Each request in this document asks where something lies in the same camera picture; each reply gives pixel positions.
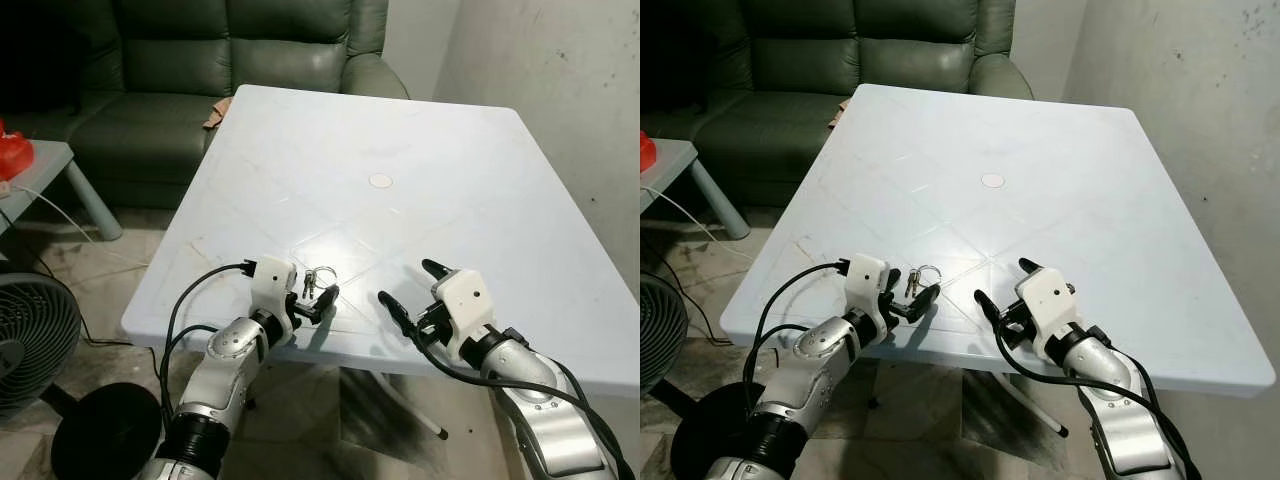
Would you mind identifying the thin white floor cable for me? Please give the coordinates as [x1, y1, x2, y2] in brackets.
[8, 185, 151, 271]
[666, 187, 761, 266]

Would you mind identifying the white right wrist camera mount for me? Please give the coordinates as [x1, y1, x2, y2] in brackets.
[1015, 268, 1084, 363]
[430, 268, 498, 366]

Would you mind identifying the thin black floor cable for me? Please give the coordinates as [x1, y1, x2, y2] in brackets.
[640, 225, 723, 347]
[0, 212, 136, 349]

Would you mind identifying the black floor fan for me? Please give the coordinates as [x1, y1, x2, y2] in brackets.
[640, 272, 781, 480]
[0, 272, 163, 480]

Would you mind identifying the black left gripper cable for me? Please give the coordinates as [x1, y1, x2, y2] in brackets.
[745, 322, 813, 413]
[158, 323, 219, 421]

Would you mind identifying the white plastic square table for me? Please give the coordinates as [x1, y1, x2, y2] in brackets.
[720, 83, 1277, 438]
[120, 84, 641, 441]

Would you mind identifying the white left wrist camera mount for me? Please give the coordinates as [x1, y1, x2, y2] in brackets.
[248, 257, 301, 346]
[845, 253, 897, 336]

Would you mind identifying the small grey side table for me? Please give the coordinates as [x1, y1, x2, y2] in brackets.
[0, 140, 123, 243]
[640, 138, 751, 241]

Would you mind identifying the dark green leather sofa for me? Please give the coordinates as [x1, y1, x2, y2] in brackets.
[0, 0, 411, 211]
[640, 0, 1036, 209]

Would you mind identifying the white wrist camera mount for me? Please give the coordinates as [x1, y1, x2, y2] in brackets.
[845, 253, 897, 336]
[1015, 268, 1084, 363]
[430, 268, 498, 366]
[248, 257, 301, 346]

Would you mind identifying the black left wrist camera cable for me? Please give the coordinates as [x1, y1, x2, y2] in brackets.
[160, 262, 251, 416]
[753, 260, 851, 406]

